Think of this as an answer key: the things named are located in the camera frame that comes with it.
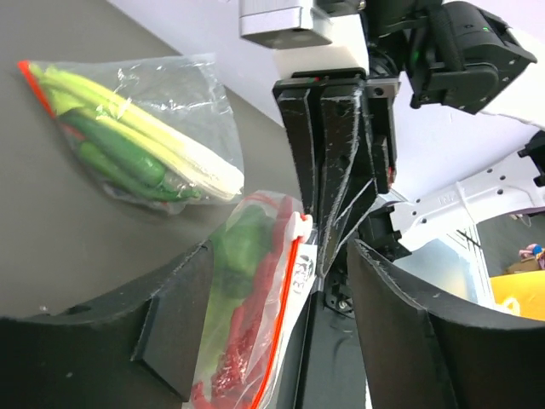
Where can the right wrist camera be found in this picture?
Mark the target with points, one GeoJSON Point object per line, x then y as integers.
{"type": "Point", "coordinates": [307, 36]}

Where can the clear bag with leek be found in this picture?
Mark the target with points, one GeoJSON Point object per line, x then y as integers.
{"type": "Point", "coordinates": [136, 132]}

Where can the fake leek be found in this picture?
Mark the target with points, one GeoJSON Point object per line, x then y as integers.
{"type": "Point", "coordinates": [140, 123]}

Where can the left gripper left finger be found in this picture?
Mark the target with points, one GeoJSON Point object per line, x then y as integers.
{"type": "Point", "coordinates": [133, 347]}

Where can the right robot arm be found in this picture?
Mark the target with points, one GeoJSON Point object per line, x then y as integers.
{"type": "Point", "coordinates": [425, 139]}

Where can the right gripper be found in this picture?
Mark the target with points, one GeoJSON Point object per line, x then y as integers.
{"type": "Point", "coordinates": [348, 186]}

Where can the fake green cucumber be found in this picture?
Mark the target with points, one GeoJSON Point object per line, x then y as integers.
{"type": "Point", "coordinates": [132, 159]}

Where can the clear zip bag red slider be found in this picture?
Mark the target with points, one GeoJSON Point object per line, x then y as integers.
{"type": "Point", "coordinates": [300, 274]}

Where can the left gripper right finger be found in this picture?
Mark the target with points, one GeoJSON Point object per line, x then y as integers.
{"type": "Point", "coordinates": [426, 348]}

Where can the yellow object in background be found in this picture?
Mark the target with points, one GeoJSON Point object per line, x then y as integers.
{"type": "Point", "coordinates": [520, 294]}

